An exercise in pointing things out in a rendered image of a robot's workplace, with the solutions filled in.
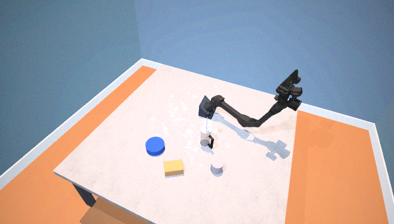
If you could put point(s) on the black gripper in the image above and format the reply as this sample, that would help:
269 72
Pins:
287 85

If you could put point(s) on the tan rectangular block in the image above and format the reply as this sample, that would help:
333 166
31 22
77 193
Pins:
174 167

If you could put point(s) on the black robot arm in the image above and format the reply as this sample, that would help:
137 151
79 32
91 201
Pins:
246 121

